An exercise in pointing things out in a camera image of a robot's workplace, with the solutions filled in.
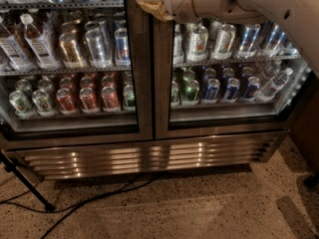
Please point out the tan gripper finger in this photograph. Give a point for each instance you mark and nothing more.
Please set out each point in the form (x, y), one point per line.
(156, 8)

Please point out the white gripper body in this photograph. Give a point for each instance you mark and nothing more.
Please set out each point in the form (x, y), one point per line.
(175, 2)

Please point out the glass fridge door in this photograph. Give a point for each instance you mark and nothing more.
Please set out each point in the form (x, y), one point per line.
(274, 53)
(78, 17)

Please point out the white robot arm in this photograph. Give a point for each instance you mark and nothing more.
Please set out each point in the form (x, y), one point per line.
(299, 19)

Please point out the stainless fridge bottom grille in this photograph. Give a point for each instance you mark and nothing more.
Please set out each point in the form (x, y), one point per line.
(58, 163)

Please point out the white orange tall can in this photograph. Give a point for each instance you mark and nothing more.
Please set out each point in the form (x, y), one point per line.
(197, 43)

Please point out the green soda can right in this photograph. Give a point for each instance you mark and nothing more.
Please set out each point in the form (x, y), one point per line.
(190, 93)

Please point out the green soda can left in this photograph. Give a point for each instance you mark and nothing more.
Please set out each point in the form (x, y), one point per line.
(129, 98)

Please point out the blue soda can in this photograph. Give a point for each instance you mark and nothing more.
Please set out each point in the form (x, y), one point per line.
(251, 89)
(211, 90)
(231, 90)

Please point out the gold tall can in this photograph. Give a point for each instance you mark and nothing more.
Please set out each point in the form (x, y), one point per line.
(73, 55)

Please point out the red soda can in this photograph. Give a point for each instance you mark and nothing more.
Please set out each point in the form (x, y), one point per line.
(67, 102)
(110, 99)
(88, 101)

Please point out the tea bottle white label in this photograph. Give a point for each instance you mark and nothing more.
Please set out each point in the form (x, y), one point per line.
(40, 43)

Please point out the clear water bottle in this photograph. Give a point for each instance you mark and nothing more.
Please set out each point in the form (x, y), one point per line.
(275, 85)

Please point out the green white soda can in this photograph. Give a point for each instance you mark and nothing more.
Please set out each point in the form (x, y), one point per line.
(23, 107)

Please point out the dark wooden cabinet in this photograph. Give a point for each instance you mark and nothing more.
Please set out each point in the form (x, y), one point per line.
(305, 134)

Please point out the black tripod leg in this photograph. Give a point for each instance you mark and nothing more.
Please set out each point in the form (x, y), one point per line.
(11, 167)

